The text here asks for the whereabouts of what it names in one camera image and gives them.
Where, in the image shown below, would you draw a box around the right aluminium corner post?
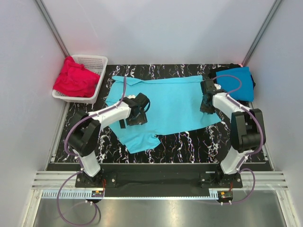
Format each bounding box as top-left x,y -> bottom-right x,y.
242,0 -> 284,66

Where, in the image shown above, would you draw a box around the right small circuit board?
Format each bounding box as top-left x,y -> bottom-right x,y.
220,191 -> 233,199

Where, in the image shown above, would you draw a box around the left small circuit board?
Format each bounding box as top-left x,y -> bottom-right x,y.
91,190 -> 104,197

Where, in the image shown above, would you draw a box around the white plastic basket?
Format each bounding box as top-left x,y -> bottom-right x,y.
52,54 -> 108,104

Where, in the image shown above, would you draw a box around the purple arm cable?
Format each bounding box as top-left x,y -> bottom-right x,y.
57,76 -> 127,225
213,74 -> 266,206

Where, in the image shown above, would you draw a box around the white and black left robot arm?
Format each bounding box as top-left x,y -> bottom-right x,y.
64,93 -> 151,187

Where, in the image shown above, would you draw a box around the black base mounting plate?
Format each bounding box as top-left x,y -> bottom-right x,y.
75,163 -> 243,198

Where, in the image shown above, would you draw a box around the left aluminium corner post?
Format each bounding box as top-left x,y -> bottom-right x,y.
34,0 -> 70,57

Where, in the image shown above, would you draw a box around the light cyan t shirt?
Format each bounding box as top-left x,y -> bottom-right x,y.
106,75 -> 220,154

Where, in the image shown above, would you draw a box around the aluminium front frame rail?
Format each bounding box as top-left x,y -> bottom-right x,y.
32,171 -> 288,191

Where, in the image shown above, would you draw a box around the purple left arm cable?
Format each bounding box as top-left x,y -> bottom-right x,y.
57,76 -> 127,225

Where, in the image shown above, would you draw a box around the white slotted cable duct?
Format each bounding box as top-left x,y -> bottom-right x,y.
41,190 -> 92,199

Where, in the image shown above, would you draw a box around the folded black t shirt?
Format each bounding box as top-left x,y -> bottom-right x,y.
208,63 -> 258,103

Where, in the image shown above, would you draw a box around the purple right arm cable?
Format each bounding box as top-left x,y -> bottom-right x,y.
213,74 -> 266,206

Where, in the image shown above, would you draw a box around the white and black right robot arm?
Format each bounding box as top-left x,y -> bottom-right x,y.
200,79 -> 266,188

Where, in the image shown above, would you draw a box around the red t shirt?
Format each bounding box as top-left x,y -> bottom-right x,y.
53,56 -> 100,98

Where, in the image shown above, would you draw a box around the small circuit board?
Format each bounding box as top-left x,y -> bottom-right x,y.
91,190 -> 104,197
220,191 -> 233,199

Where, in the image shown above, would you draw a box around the aluminium corner post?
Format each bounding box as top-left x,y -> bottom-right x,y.
242,0 -> 284,66
34,0 -> 70,57

